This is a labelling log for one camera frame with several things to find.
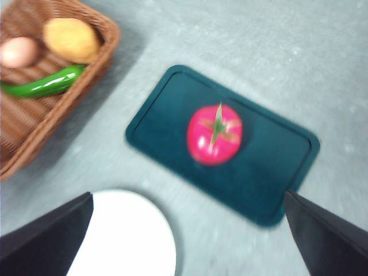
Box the black rectangular tray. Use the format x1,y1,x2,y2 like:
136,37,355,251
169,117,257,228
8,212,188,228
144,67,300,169
125,64,321,228

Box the green chili pepper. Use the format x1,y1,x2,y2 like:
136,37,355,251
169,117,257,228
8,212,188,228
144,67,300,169
0,64,87,99

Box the brown wicker basket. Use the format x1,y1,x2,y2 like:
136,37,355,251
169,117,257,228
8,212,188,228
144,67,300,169
0,0,121,182

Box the pale grey round plate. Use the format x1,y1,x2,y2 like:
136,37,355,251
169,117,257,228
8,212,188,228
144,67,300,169
66,189,178,276

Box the pale brown egg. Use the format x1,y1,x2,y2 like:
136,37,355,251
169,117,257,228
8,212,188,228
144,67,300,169
0,36,40,69

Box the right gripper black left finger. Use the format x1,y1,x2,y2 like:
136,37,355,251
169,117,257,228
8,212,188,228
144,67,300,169
0,191,94,276

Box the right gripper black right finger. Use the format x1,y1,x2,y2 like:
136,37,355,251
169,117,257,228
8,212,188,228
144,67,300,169
283,189,368,276

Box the red tomato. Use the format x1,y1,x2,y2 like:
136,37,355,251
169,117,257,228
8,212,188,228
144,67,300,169
186,103,243,166

